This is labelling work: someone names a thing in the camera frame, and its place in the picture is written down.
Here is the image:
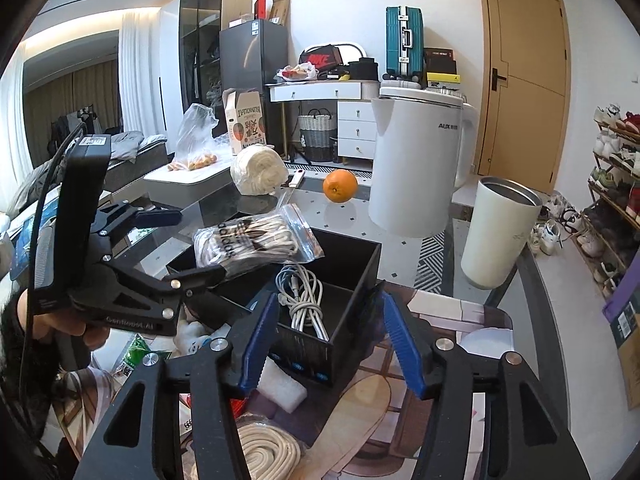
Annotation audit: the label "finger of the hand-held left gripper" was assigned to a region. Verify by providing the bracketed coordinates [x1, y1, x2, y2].
[92, 200, 184, 256]
[107, 254, 228, 318]

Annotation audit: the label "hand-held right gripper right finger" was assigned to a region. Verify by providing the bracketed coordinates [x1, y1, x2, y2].
[381, 291, 576, 480]

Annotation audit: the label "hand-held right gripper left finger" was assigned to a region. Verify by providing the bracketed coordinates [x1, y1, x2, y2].
[74, 291, 281, 480]

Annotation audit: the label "white foam piece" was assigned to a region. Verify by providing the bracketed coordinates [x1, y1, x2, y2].
[257, 359, 307, 412]

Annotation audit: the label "white and blue plush toy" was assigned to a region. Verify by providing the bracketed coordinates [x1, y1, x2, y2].
[172, 317, 231, 357]

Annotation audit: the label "clear zip bag of socks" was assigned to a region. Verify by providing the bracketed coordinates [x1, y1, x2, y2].
[192, 203, 321, 282]

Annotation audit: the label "black cardboard box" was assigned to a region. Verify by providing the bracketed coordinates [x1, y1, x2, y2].
[165, 227, 384, 389]

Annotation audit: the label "green packet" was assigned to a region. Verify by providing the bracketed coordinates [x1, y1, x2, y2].
[114, 334, 151, 382]

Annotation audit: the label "person's left forearm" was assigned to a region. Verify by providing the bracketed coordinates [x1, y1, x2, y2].
[0, 287, 68, 463]

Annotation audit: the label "person's left hand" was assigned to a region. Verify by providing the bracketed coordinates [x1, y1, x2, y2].
[29, 307, 110, 352]

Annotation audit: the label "blue printed package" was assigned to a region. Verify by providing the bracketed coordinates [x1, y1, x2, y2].
[9, 204, 62, 282]

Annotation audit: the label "printed table mat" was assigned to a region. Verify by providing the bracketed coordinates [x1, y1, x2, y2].
[50, 280, 517, 480]

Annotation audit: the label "bed with grey clothes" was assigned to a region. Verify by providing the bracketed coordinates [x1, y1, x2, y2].
[97, 129, 172, 193]

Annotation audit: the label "clear plastic bag of fruit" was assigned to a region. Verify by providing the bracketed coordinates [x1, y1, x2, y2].
[171, 103, 221, 174]

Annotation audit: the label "beige shoe insole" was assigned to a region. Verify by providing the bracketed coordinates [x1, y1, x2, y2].
[304, 373, 392, 480]

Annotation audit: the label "white cabbage head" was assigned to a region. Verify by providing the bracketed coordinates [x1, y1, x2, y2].
[230, 143, 291, 196]

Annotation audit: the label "printed fruit carton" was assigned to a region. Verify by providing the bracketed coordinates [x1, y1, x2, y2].
[222, 88, 266, 156]

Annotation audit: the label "white trash bin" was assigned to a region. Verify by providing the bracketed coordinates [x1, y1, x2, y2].
[460, 176, 544, 290]

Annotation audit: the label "white sheer curtain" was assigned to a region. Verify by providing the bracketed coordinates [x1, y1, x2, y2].
[119, 7, 172, 137]

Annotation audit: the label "black tripod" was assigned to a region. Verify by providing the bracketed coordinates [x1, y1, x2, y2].
[284, 140, 312, 166]

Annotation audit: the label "orange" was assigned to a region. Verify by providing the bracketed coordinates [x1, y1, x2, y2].
[322, 169, 360, 205]

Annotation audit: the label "grey woven basket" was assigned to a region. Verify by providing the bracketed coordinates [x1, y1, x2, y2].
[298, 108, 337, 163]

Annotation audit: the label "white electric kettle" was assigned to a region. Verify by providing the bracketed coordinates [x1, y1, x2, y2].
[368, 86, 479, 240]

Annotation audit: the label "pile of white sneakers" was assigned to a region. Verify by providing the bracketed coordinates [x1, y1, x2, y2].
[527, 194, 584, 257]

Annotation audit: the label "dark grey fridge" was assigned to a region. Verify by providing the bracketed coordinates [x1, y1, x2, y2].
[218, 19, 291, 146]

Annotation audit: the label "dark glass wardrobe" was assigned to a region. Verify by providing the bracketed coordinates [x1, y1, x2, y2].
[178, 0, 254, 112]

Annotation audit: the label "plastic bag of food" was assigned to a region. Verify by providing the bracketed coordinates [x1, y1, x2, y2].
[273, 63, 319, 84]

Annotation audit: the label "white desk with drawers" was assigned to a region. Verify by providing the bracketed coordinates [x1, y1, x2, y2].
[265, 80, 382, 167]

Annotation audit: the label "purple carton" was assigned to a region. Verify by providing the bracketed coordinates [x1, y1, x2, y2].
[602, 270, 640, 357]

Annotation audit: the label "open cardboard box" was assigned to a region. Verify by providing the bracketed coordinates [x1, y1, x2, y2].
[616, 335, 640, 412]

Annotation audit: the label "red and black shoe box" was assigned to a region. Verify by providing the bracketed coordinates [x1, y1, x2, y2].
[298, 46, 346, 74]

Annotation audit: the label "wooden shoe rack with shoes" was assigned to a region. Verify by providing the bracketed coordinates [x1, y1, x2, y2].
[575, 102, 640, 302]

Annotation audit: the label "black pouch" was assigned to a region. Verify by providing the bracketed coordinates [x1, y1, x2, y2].
[348, 58, 380, 81]

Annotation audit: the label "oval white framed mirror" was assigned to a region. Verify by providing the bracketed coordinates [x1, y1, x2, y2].
[329, 40, 374, 81]

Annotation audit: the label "black flat box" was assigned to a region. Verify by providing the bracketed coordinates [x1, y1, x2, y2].
[424, 48, 457, 74]

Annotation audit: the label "teal suitcase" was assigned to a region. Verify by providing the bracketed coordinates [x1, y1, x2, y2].
[384, 6, 425, 81]

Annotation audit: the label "tan wooden door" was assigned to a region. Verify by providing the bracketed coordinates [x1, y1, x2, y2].
[474, 0, 572, 194]

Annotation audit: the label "black cable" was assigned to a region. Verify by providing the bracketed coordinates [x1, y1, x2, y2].
[25, 122, 89, 313]

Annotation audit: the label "white charging cable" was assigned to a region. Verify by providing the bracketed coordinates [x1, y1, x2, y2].
[275, 263, 331, 344]

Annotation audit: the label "coiled white rope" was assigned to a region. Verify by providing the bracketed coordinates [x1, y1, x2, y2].
[234, 422, 304, 480]

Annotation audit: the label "white handled knife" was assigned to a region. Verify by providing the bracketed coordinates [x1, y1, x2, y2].
[280, 169, 307, 206]

